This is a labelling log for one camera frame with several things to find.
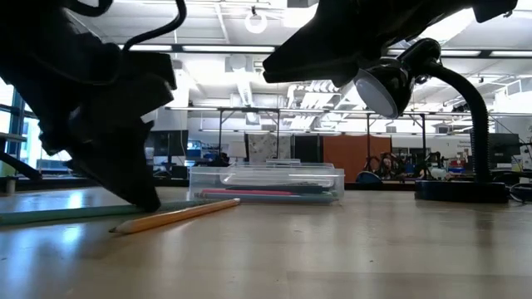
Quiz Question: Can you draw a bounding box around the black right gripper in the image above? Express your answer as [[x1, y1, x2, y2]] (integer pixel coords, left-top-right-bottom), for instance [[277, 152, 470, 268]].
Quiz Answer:
[[262, 0, 421, 88]]

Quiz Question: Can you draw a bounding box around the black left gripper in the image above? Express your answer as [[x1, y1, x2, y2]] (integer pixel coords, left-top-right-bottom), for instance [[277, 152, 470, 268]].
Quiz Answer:
[[37, 61, 163, 213]]

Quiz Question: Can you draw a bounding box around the orange pencil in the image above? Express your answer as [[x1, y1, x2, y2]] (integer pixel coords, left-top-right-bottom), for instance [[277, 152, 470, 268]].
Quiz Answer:
[[109, 197, 242, 235]]

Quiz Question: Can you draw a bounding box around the clear plastic supply box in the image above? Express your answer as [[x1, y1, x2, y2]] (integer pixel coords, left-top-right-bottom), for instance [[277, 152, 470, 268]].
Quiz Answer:
[[188, 159, 347, 205]]

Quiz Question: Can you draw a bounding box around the pink highlighter pen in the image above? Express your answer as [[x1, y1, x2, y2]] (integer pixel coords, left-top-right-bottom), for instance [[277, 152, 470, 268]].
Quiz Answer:
[[200, 188, 301, 198]]

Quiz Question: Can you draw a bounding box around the black computer monitor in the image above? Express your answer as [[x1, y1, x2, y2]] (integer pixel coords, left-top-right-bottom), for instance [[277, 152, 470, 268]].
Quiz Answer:
[[150, 129, 190, 158]]

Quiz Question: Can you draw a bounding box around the black gooseneck desk lamp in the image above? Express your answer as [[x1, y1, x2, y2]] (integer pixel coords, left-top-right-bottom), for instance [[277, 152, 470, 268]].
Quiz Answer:
[[352, 37, 510, 204]]

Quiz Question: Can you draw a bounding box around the orange partition panel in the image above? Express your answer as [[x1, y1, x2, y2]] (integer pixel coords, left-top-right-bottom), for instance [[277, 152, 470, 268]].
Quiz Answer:
[[323, 135, 393, 183]]

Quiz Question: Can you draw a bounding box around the long ceiling light bar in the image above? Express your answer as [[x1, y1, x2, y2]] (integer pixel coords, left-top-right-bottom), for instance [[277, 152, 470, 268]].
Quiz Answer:
[[124, 43, 532, 58]]

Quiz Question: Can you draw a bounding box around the blue chair back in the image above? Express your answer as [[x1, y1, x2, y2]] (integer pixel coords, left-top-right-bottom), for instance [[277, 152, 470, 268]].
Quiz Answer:
[[356, 170, 384, 186]]

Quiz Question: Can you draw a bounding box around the dark computer monitor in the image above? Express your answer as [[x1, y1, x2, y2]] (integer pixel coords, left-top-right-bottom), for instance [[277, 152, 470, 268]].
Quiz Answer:
[[488, 132, 521, 169]]

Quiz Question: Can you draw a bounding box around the white ring lamp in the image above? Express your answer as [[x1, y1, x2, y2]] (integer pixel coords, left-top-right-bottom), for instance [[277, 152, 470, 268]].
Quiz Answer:
[[244, 10, 268, 35]]

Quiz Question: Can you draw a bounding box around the black metal table frame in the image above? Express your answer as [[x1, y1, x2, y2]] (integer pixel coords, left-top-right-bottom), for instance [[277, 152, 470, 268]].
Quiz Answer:
[[0, 176, 416, 193]]

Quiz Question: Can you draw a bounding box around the black left camera cable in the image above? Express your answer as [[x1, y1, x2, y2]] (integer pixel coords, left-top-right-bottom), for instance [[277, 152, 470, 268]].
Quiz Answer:
[[123, 0, 187, 49]]

